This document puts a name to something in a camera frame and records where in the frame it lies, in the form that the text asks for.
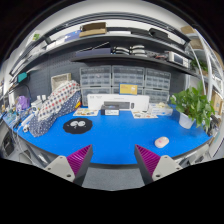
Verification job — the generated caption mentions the green potted plant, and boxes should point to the green potted plant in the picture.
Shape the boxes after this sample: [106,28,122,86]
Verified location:
[170,82,215,132]

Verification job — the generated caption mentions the patterned fabric bundle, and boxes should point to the patterned fabric bundle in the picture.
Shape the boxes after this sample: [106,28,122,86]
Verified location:
[29,80,81,137]

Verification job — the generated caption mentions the grey drawer cabinet middle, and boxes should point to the grey drawer cabinet middle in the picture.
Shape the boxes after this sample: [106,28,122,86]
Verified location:
[111,65,145,94]

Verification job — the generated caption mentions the picture card right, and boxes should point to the picture card right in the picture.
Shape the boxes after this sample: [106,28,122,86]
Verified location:
[131,111,158,119]

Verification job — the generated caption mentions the yellow card box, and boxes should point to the yellow card box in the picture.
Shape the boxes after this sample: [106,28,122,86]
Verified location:
[119,83,138,95]

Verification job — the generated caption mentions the grey drawer cabinet right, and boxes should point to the grey drawer cabinet right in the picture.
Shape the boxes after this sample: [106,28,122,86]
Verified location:
[143,68,171,103]

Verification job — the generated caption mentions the white wicker basket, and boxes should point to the white wicker basket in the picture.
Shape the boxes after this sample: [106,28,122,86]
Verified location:
[51,73,71,90]

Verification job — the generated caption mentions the picture card left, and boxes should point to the picture card left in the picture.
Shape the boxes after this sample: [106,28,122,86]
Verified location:
[73,108,99,116]

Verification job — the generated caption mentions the white flat box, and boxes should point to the white flat box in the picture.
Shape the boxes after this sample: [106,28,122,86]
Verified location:
[149,102,173,116]

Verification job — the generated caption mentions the white electronic instrument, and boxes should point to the white electronic instrument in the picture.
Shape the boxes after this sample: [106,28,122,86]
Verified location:
[168,51,189,68]

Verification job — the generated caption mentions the cardboard box on shelf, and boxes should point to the cardboard box on shelf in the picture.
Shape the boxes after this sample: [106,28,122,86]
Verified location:
[79,22,107,38]

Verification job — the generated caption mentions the grey drawer cabinet left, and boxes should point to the grey drawer cabinet left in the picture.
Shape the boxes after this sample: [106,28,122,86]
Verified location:
[80,66,111,96]

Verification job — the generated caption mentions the black round mouse pad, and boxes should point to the black round mouse pad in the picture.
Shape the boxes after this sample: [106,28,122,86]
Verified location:
[63,118,93,134]

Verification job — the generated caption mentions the pink computer mouse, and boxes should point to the pink computer mouse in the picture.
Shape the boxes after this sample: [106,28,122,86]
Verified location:
[154,136,169,148]

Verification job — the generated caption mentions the picture card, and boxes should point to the picture card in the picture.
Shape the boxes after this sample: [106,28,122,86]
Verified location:
[73,108,99,116]
[131,111,158,119]

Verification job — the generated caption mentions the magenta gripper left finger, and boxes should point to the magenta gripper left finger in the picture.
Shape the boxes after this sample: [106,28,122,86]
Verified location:
[44,144,94,187]

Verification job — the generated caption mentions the blue desk mat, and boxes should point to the blue desk mat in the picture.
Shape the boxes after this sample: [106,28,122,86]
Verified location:
[18,110,210,165]

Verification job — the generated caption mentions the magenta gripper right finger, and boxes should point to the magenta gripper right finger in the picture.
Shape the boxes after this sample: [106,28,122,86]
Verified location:
[134,144,184,185]

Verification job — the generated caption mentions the grey drawer cabinet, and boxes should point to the grey drawer cabinet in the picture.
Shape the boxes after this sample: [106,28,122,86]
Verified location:
[111,65,145,94]
[143,68,171,103]
[80,66,111,96]

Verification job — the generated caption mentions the white keyboard box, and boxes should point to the white keyboard box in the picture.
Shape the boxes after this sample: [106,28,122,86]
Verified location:
[87,94,149,111]

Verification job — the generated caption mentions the small black box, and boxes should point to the small black box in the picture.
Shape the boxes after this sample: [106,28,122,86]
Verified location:
[101,105,119,116]

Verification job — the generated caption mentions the purple bag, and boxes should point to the purple bag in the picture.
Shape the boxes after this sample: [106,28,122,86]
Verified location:
[16,96,30,112]

